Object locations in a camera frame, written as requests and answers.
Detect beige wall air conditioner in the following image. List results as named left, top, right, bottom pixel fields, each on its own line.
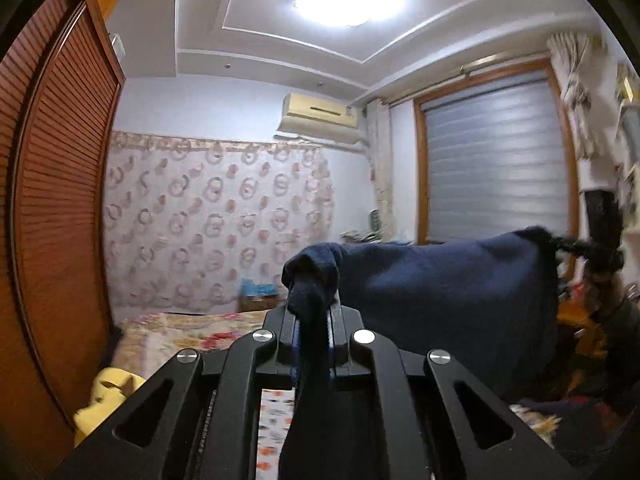
left=277, top=92, right=363, bottom=146

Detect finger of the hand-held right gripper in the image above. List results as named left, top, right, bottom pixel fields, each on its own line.
left=550, top=232, right=596, bottom=261

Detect grey striped window blind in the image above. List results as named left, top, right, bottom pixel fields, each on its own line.
left=420, top=70, right=581, bottom=246

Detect brown louvered wardrobe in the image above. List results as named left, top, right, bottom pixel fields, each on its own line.
left=0, top=0, right=126, bottom=461

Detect floral cream blanket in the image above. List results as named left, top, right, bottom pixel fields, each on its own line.
left=112, top=310, right=273, bottom=391

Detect navy blanket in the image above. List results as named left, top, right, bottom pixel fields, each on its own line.
left=520, top=395, right=616, bottom=466

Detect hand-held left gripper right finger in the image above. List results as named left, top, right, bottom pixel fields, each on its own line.
left=325, top=295, right=583, bottom=480

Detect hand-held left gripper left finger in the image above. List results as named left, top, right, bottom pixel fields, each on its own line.
left=52, top=305, right=301, bottom=480

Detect sheer circle print curtain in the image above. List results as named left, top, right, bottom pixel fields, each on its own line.
left=102, top=131, right=336, bottom=313

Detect small cardboard box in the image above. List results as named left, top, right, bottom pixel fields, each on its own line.
left=240, top=292, right=278, bottom=313

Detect navy printed t-shirt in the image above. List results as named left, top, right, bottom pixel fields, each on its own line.
left=279, top=225, right=561, bottom=480

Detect yellow plush toy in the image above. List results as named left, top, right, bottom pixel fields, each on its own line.
left=74, top=367, right=148, bottom=448

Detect tied beige window curtain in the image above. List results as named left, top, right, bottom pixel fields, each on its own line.
left=367, top=100, right=396, bottom=241

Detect blue plastic bag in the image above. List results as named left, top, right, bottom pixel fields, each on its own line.
left=241, top=280, right=278, bottom=298

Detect floral beige curtain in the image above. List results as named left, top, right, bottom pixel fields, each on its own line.
left=547, top=32, right=608, bottom=161

